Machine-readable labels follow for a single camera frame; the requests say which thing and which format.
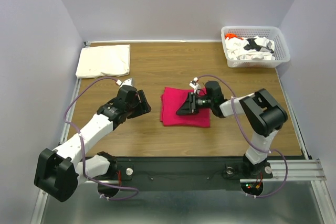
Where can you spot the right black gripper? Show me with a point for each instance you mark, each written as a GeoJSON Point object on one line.
{"type": "Point", "coordinates": [189, 106]}

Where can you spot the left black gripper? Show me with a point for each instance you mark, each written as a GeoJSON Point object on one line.
{"type": "Point", "coordinates": [143, 107]}

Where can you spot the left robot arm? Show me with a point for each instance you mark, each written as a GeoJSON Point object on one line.
{"type": "Point", "coordinates": [61, 170]}

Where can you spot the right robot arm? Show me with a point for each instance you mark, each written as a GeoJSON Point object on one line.
{"type": "Point", "coordinates": [265, 115]}

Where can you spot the folded white t-shirt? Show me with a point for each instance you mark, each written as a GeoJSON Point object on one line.
{"type": "Point", "coordinates": [101, 61]}

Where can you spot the white crumpled shirt in basket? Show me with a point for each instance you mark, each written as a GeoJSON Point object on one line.
{"type": "Point", "coordinates": [236, 51]}

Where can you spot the white plastic basket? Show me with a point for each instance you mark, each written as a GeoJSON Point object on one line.
{"type": "Point", "coordinates": [281, 54]}

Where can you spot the orange garment in basket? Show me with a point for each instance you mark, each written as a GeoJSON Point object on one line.
{"type": "Point", "coordinates": [230, 36]}

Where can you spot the black white garment in basket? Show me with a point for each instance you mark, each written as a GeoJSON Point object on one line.
{"type": "Point", "coordinates": [252, 45]}

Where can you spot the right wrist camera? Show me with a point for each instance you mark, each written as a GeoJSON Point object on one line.
{"type": "Point", "coordinates": [194, 85]}

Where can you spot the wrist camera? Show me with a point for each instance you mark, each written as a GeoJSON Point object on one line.
{"type": "Point", "coordinates": [127, 82]}
{"type": "Point", "coordinates": [194, 85]}

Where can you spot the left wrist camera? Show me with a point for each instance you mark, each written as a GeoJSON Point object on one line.
{"type": "Point", "coordinates": [127, 82]}

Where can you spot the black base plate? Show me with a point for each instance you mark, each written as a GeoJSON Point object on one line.
{"type": "Point", "coordinates": [187, 183]}

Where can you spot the aluminium frame rail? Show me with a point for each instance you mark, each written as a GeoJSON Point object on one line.
{"type": "Point", "coordinates": [293, 170]}

